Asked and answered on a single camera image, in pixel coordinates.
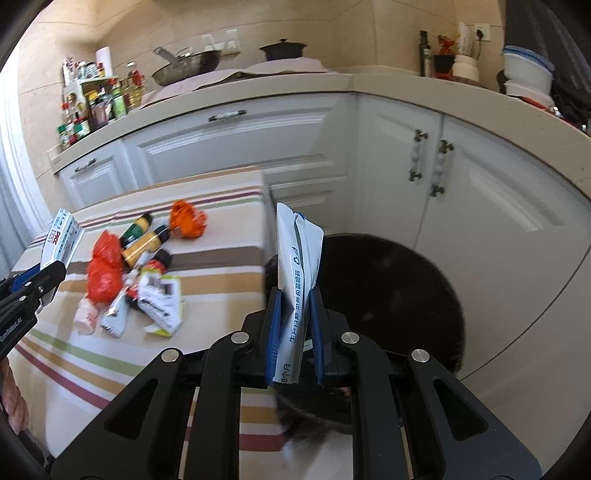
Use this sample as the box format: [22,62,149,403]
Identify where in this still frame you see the yellow label bottle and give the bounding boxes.
[122,224,172,267]

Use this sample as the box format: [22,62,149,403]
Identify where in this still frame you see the black lidded pot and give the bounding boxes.
[259,39,308,62]

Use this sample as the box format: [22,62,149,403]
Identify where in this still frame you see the person's left hand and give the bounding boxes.
[0,357,25,435]

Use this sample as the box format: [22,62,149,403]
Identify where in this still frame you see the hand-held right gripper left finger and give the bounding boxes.
[51,286,283,480]

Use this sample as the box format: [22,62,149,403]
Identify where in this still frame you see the red label bottle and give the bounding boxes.
[139,249,172,278]

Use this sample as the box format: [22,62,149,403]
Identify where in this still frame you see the striped tablecloth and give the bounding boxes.
[9,168,301,462]

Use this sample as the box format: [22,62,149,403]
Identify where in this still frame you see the red ornament in black pot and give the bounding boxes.
[434,34,458,75]

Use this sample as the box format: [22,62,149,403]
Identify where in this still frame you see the white utensil jar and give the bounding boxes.
[451,22,481,84]

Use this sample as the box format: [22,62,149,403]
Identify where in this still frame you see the green label bottle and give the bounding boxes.
[121,213,153,247]

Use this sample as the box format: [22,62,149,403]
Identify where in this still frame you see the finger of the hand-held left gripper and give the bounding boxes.
[0,271,37,296]
[0,261,68,324]

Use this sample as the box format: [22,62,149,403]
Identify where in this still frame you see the dark glass bottle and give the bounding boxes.
[419,30,432,77]

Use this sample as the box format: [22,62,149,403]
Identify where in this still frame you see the spice rack with bottles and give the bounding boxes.
[55,58,144,151]

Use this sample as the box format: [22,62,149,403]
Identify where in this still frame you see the paper towel roll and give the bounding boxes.
[95,46,115,77]

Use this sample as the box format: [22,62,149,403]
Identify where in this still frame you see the white box red blue print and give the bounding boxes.
[41,208,86,274]

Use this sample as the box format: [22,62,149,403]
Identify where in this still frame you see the clear packet pink print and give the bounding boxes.
[71,295,107,337]

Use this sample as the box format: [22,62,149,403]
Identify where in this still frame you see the stack of white bowls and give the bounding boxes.
[502,45,555,97]

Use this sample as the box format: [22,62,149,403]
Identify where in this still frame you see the white cabinet door handle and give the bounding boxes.
[430,140,454,197]
[409,130,428,182]

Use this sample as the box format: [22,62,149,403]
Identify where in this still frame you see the dark cloth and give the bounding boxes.
[503,0,591,134]

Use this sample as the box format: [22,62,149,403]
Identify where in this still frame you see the orange plastic bag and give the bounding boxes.
[168,200,207,240]

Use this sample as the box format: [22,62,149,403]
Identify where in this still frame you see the white green wrapper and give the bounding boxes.
[137,272,185,337]

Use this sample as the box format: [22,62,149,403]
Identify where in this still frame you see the white blue printed pouch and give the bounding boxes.
[276,202,325,386]

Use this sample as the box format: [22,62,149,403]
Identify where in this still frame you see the silver crumpled packet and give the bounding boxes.
[99,291,131,340]

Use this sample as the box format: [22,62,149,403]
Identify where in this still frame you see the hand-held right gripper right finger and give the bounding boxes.
[309,287,543,480]

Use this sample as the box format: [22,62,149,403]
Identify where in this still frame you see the pink stove cover cloth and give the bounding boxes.
[143,58,340,104]

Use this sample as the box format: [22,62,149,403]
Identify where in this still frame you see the black bin with bag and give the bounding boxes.
[265,233,465,439]

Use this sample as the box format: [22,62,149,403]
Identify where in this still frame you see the white kitchen cabinet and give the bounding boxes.
[58,90,591,457]

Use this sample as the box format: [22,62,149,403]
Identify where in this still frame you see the steel wok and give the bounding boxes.
[151,46,223,88]

